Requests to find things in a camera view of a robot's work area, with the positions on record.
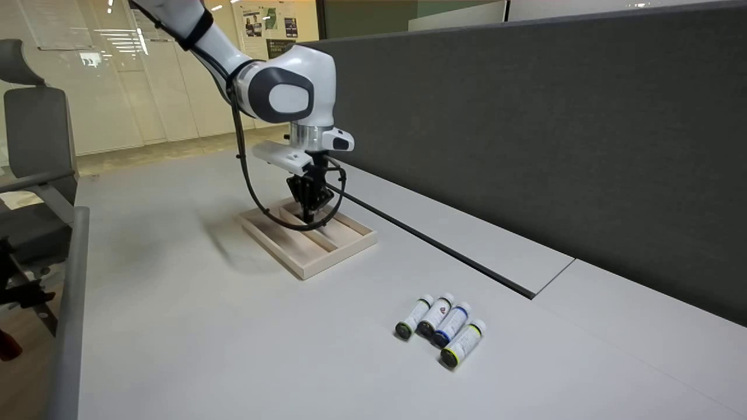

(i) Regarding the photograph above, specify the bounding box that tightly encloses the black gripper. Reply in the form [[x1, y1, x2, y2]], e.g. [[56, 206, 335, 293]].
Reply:
[[288, 151, 335, 225]]

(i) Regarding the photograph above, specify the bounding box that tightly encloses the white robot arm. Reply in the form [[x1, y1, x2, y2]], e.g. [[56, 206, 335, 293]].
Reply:
[[129, 0, 356, 231]]

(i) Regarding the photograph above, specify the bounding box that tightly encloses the light wooden tray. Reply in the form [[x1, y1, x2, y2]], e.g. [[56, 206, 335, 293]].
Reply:
[[238, 197, 375, 280]]

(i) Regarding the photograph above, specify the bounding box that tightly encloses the green capped white bottle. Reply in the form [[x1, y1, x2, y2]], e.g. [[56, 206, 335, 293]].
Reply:
[[394, 293, 433, 340]]

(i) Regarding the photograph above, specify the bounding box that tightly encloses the black capped white bottle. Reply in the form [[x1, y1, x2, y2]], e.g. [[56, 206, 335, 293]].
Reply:
[[415, 293, 454, 337]]

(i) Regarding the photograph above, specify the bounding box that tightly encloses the grey office chair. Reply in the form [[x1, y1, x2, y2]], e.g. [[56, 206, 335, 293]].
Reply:
[[0, 39, 77, 330]]

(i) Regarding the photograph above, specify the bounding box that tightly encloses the dark grey partition panel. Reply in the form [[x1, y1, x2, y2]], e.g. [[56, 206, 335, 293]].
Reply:
[[325, 0, 747, 323]]

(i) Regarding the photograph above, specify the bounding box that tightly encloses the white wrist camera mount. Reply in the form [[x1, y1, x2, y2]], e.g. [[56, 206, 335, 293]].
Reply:
[[253, 123, 356, 175]]

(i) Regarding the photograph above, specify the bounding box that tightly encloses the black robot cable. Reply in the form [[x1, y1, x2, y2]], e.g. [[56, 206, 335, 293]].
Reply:
[[230, 101, 351, 234]]

